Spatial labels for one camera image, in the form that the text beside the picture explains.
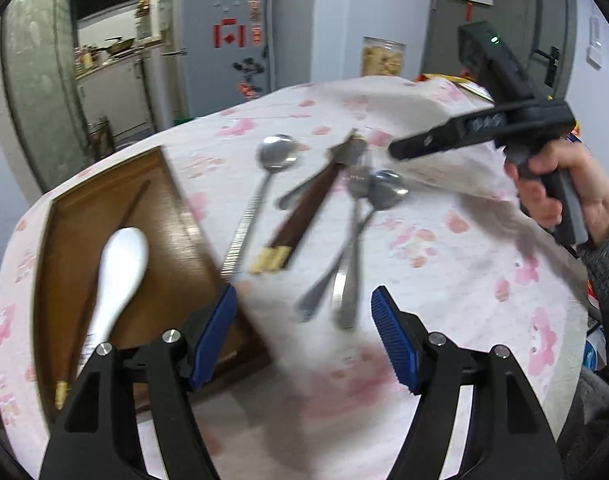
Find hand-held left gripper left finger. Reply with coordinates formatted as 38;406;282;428
38;284;238;480

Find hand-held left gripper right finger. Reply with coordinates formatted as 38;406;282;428
371;286;567;480

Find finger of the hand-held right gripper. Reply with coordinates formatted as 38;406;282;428
388;112;505;162

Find metal fork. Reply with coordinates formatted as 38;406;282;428
333;152;374;331

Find wooden utensil tray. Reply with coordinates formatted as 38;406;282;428
33;145;272;423

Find white ceramic spoon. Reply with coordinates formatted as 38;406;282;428
79;226;150;361

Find dark chopstick gold end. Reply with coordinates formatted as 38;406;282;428
264;130;369;272
249;130;360;275
54;180;152;411

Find small metal spoon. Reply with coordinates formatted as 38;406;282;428
276;135;370;211

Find large ribbed-handle metal spoon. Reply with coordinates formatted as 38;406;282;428
220;134;300;277

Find person's right hand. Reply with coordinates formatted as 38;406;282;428
503;140;609;247

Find snack packets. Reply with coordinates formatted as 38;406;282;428
417;73;492;102

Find grey door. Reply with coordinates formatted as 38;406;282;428
419;0;580;106

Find clear snack jar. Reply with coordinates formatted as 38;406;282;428
360;36;407;80

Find blue and white box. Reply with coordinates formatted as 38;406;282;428
581;330;606;377

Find grey cloth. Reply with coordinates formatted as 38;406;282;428
559;365;609;461

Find small metal bin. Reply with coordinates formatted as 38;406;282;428
87;116;116;162

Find grey refrigerator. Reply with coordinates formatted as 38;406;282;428
165;0;278;127

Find white kitchen counter cabinet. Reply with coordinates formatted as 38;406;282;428
74;44;159;142

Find wok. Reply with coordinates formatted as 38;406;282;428
104;36;136;56

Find frosted green glass door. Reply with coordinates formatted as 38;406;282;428
0;0;101;196

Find black door handle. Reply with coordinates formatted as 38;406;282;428
534;46;561;87

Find white light switch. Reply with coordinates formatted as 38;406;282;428
585;15;606;70

